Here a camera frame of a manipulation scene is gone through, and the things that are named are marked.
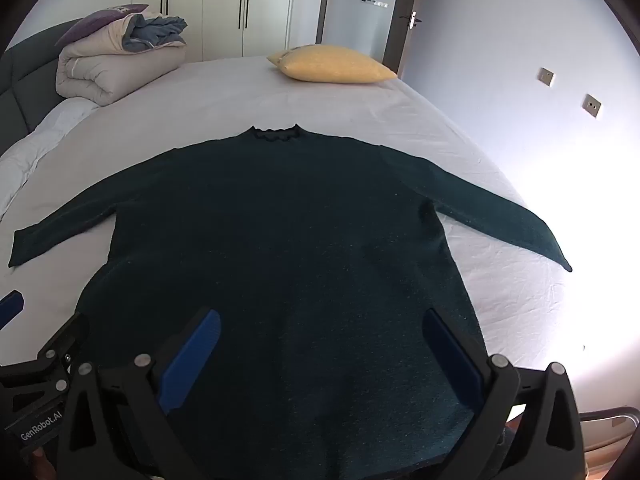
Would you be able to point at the dark grey padded headboard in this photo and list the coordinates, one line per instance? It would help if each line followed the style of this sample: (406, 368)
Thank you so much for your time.
(25, 75)

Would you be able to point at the bed with white sheet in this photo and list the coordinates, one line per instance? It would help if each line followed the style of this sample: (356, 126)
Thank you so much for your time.
(200, 100)

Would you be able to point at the yellow pillow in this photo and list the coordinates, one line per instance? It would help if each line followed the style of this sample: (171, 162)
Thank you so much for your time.
(330, 65)

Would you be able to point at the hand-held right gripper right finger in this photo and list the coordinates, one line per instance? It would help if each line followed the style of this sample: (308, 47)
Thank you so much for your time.
(450, 355)

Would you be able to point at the grey metal bar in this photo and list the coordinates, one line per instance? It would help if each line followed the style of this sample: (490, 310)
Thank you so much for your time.
(607, 417)

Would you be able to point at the wall switch panel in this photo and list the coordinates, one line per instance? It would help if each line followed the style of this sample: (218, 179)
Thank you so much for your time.
(375, 3)

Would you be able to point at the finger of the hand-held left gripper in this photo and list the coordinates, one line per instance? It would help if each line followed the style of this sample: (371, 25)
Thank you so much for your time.
(70, 335)
(11, 305)

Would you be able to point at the white wardrobe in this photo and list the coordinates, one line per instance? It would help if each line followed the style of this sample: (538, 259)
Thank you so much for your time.
(225, 5)

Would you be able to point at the purple pillow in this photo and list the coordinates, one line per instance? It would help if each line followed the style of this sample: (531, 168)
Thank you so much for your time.
(95, 22)

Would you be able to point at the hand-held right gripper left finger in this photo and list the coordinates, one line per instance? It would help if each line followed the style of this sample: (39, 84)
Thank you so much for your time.
(192, 360)

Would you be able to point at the dark green sweater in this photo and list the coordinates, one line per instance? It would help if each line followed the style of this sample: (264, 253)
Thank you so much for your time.
(280, 240)

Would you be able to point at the blue-grey crumpled cloth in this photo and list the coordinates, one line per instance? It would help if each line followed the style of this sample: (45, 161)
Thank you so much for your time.
(155, 32)

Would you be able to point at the wall socket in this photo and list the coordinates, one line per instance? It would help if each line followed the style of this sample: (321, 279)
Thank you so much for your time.
(546, 76)
(592, 105)

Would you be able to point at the folded beige duvet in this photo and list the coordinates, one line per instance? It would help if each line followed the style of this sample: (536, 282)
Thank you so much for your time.
(110, 67)

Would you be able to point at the dark brown door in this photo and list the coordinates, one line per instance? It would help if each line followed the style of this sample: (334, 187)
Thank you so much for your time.
(402, 15)

